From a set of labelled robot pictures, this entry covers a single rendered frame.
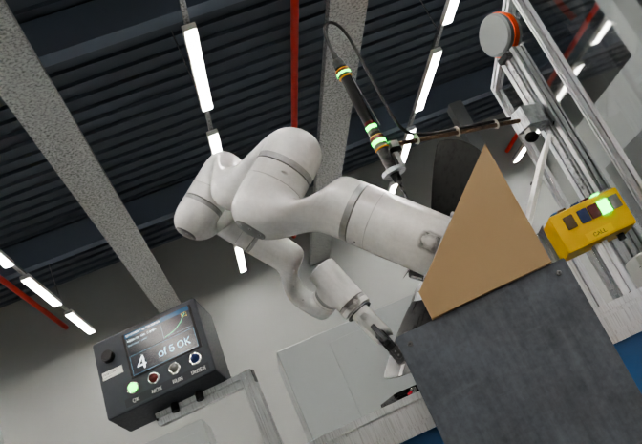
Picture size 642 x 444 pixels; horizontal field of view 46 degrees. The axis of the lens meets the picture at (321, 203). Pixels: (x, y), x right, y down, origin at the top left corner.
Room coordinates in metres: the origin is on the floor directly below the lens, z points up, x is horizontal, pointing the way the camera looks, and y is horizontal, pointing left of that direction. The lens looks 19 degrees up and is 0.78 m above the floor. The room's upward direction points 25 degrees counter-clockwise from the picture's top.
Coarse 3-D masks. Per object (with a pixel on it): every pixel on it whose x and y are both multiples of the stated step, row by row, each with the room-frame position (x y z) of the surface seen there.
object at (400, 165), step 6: (390, 144) 2.04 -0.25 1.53; (396, 144) 2.05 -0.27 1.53; (390, 150) 2.04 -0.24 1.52; (396, 150) 2.04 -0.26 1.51; (396, 156) 2.04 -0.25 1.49; (396, 162) 2.04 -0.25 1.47; (402, 162) 2.04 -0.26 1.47; (390, 168) 2.00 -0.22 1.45; (396, 168) 2.00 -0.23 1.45; (402, 168) 2.02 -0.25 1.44; (384, 174) 2.01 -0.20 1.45; (390, 174) 2.02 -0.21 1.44
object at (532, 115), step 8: (536, 104) 2.37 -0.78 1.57; (520, 112) 2.34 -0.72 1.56; (528, 112) 2.34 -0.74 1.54; (536, 112) 2.36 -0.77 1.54; (544, 112) 2.38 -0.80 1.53; (528, 120) 2.33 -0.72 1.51; (536, 120) 2.34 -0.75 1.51; (544, 120) 2.36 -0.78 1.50; (520, 128) 2.36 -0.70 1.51; (536, 128) 2.40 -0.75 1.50; (544, 128) 2.41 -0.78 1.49
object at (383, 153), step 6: (336, 54) 2.03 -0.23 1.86; (336, 60) 2.02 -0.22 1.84; (342, 60) 2.02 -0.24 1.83; (336, 66) 2.02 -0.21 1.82; (342, 66) 2.05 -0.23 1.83; (378, 150) 2.02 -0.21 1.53; (384, 150) 2.02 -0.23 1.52; (384, 156) 2.02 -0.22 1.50; (390, 156) 2.02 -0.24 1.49; (384, 162) 2.02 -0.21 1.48; (390, 162) 2.02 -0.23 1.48; (396, 174) 2.02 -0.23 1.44; (396, 180) 2.03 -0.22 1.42
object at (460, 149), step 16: (448, 144) 1.97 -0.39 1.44; (464, 144) 2.04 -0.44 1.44; (448, 160) 2.01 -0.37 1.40; (464, 160) 2.06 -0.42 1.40; (448, 176) 2.03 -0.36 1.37; (464, 176) 2.08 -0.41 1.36; (432, 192) 2.02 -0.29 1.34; (448, 192) 2.06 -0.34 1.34; (432, 208) 2.05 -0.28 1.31; (448, 208) 2.08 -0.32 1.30
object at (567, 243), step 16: (608, 192) 1.62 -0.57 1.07; (576, 208) 1.62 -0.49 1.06; (624, 208) 1.62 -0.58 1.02; (560, 224) 1.62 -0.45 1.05; (592, 224) 1.62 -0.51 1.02; (608, 224) 1.62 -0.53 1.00; (624, 224) 1.62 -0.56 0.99; (560, 240) 1.63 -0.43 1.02; (576, 240) 1.62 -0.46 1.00; (592, 240) 1.62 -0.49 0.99; (608, 240) 1.68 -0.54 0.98; (560, 256) 1.70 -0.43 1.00; (576, 256) 1.71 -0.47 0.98
